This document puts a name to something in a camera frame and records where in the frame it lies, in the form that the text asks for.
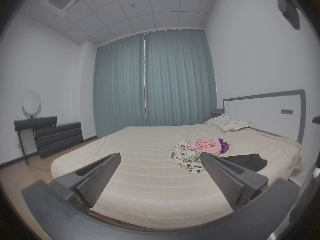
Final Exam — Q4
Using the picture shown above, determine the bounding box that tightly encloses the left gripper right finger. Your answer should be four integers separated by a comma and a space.
200, 152, 270, 207

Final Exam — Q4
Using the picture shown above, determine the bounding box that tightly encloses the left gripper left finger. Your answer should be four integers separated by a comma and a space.
51, 152, 122, 209

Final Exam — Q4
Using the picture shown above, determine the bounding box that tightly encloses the black T-shirt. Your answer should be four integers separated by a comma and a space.
220, 153, 268, 172

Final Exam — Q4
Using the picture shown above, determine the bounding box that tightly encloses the purple garment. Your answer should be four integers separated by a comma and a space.
218, 138, 230, 156

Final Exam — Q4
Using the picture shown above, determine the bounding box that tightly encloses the pink garment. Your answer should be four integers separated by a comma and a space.
188, 138, 236, 157

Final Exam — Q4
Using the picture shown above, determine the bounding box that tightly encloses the white printed pyjama top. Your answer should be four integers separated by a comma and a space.
171, 139, 207, 176

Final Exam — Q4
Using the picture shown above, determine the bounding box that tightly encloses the bed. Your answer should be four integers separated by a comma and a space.
51, 89, 307, 231

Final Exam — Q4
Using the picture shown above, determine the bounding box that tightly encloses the white printed pillow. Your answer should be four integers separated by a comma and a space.
205, 114, 251, 132

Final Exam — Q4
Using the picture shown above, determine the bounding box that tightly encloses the grey bedside table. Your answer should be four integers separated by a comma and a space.
203, 108, 224, 123

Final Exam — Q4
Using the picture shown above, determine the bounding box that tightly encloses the dark dressing table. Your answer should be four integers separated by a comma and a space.
14, 116, 58, 166

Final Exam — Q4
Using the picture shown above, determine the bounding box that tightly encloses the round mirror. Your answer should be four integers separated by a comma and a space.
22, 90, 41, 119

